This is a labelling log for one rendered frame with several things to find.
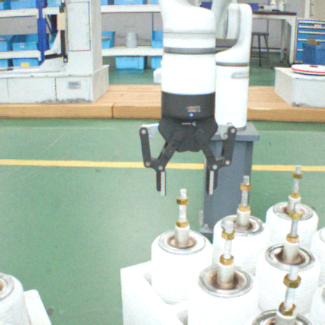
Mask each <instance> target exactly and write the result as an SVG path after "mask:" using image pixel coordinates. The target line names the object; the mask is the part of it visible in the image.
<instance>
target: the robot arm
mask: <svg viewBox="0 0 325 325"><path fill-rule="evenodd" d="M232 1H233V0H213V6H212V9H211V11H210V10H209V9H206V8H202V7H196V6H192V5H190V4H189V2H188V1H187V0H158V4H159V7H160V12H161V15H162V21H163V51H164V52H163V57H162V67H161V68H157V69H156V70H155V71H154V82H155V83H161V117H160V120H159V122H158V124H152V125H147V124H146V123H142V124H140V126H139V135H140V141H141V152H142V157H143V163H144V167H145V168H152V169H154V170H155V172H156V190H157V191H158V192H161V195H166V171H165V167H166V166H167V164H168V162H169V160H170V159H171V158H172V156H173V153H174V152H175V151H176V152H188V151H189V152H199V151H201V150H202V152H203V153H204V155H205V157H206V159H207V161H208V163H209V167H207V185H206V189H207V194H213V190H216V189H217V187H218V171H219V169H220V168H222V167H224V166H226V167H228V166H230V165H231V161H232V157H233V153H234V146H235V138H236V133H237V132H240V131H244V130H245V128H246V119H247V101H248V81H249V70H250V65H249V60H250V39H251V34H252V16H253V13H252V10H251V7H250V5H248V4H235V3H232ZM215 38H230V39H238V41H237V43H236V45H235V46H233V47H231V48H230V49H228V50H226V51H223V52H219V53H217V54H216V55H215ZM217 131H219V132H220V135H221V137H222V138H223V146H222V151H221V156H219V157H215V156H214V154H213V153H212V151H211V149H210V147H209V145H208V142H209V140H211V138H212V137H213V136H214V135H215V134H216V132H217ZM157 132H159V133H160V134H161V135H162V137H163V138H164V139H165V143H164V145H163V147H162V150H161V153H160V154H159V155H158V157H157V158H154V157H152V153H151V148H150V142H149V141H150V140H153V138H154V134H155V133H157Z"/></svg>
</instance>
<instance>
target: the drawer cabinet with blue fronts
mask: <svg viewBox="0 0 325 325"><path fill-rule="evenodd" d="M295 22H296V24H295V42H294V45H295V48H294V55H293V58H294V61H293V64H291V65H302V64H303V43H307V38H309V39H315V40H316V41H318V42H321V44H325V20H322V19H310V18H295ZM287 27H288V29H287V49H286V51H290V47H289V45H290V39H291V35H290V32H291V25H290V24H289V23H287ZM286 59H287V63H289V55H288V54H287V55H286ZM289 64H290V63H289Z"/></svg>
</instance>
